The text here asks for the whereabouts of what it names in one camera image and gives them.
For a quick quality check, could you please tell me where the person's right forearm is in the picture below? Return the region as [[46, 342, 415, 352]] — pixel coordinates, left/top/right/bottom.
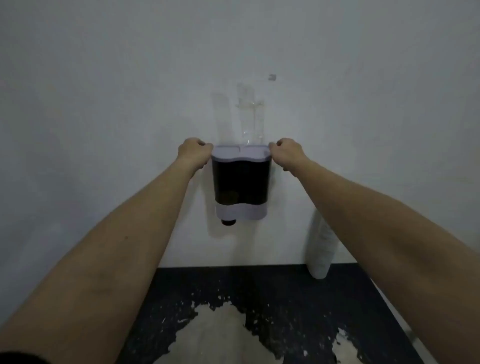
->
[[288, 159, 480, 364]]

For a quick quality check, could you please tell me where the person's left hand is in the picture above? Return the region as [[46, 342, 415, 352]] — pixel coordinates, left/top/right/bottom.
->
[[176, 137, 215, 174]]

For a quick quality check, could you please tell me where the clear plastic sleeve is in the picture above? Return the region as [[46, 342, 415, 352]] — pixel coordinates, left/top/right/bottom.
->
[[306, 209, 338, 281]]

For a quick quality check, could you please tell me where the black wall cup dispenser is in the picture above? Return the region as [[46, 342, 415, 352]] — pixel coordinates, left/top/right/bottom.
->
[[211, 155, 273, 221]]

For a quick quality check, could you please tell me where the person's right hand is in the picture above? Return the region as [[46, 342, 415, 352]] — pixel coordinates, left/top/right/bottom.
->
[[268, 137, 312, 173]]

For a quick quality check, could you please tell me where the clear crinkled tape strip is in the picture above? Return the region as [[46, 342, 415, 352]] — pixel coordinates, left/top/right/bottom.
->
[[235, 82, 268, 147]]

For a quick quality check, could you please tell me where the white dispenser lid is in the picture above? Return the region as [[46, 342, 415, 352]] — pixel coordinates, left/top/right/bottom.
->
[[211, 144, 272, 163]]

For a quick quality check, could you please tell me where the person's left forearm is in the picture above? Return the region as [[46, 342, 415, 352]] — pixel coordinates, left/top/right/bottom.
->
[[0, 155, 205, 364]]

